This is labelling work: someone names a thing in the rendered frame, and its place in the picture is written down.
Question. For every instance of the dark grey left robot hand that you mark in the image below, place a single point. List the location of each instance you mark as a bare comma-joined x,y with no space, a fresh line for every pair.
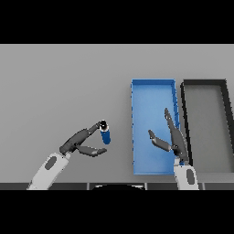
79,140

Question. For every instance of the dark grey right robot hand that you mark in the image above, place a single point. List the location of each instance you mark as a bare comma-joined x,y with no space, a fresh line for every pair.
174,137

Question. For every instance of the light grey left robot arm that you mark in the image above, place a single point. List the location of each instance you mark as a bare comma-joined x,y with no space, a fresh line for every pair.
50,170

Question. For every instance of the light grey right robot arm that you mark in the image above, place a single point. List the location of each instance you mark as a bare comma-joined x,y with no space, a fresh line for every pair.
185,177

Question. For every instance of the blue bin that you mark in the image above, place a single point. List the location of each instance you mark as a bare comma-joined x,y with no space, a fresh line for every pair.
151,128

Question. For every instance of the blue pipe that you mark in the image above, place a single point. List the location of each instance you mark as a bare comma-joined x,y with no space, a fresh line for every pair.
105,132

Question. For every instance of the dark grey bin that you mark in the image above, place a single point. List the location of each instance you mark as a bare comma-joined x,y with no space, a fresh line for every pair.
207,125

